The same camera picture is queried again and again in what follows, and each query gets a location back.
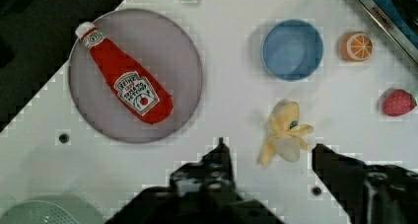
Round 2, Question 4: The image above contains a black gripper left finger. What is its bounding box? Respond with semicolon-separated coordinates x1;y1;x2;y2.
170;137;238;210

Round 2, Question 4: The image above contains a red plush ketchup bottle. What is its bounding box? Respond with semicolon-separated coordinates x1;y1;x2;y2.
75;22;174;124

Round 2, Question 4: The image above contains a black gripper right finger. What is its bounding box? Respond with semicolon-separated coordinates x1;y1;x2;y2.
312;144;418;224

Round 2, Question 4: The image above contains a red strawberry toy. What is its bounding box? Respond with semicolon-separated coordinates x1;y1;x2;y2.
383;89;417;116

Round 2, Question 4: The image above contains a black steel toaster oven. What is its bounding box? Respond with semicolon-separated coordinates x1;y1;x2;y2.
357;0;418;64

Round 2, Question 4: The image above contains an orange half toy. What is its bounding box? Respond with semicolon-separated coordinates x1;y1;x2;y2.
340;32;374;62

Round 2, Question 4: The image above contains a yellow plush banana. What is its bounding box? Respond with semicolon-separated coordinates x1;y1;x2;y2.
258;102;314;166

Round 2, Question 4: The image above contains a green perforated colander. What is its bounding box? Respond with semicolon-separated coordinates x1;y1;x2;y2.
0;195;105;224

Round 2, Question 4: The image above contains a grey round plate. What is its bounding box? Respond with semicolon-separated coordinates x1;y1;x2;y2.
69;9;204;143

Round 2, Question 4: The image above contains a blue bowl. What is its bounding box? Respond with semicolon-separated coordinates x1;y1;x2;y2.
260;19;324;82

